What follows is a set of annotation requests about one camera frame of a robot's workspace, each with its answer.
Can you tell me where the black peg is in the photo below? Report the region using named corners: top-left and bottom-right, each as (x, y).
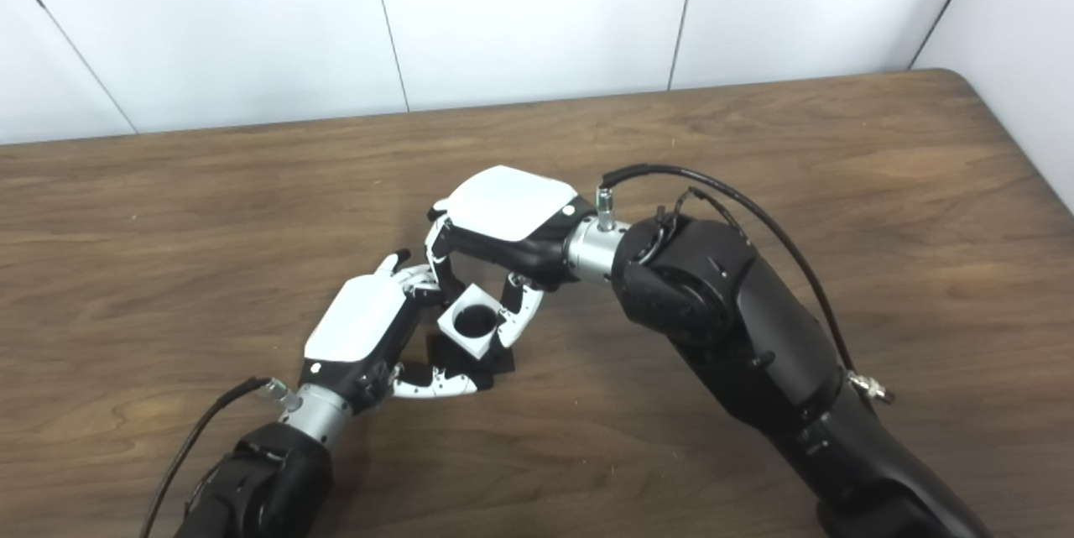
top-left (426, 332), bottom-right (516, 392)

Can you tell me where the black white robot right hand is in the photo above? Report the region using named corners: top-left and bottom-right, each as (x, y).
top-left (424, 165), bottom-right (580, 350)

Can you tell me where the black white robot left hand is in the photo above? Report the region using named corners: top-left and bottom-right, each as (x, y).
top-left (298, 248), bottom-right (479, 417)

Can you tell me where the white square piece with hole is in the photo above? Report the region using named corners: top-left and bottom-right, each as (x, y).
top-left (436, 284), bottom-right (504, 358)

